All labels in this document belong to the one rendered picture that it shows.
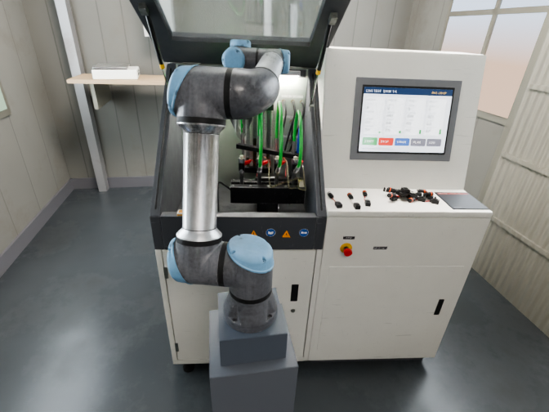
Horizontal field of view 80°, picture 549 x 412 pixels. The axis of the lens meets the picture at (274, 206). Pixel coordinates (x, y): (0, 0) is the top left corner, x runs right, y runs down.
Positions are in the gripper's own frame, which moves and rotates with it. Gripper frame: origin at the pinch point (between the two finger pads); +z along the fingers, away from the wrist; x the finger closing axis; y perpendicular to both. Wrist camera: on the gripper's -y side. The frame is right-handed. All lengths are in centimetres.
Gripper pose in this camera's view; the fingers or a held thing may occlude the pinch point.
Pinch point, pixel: (241, 136)
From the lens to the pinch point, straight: 138.3
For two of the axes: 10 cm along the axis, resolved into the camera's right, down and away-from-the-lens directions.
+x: 10.0, 0.1, 0.7
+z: -0.4, 8.8, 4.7
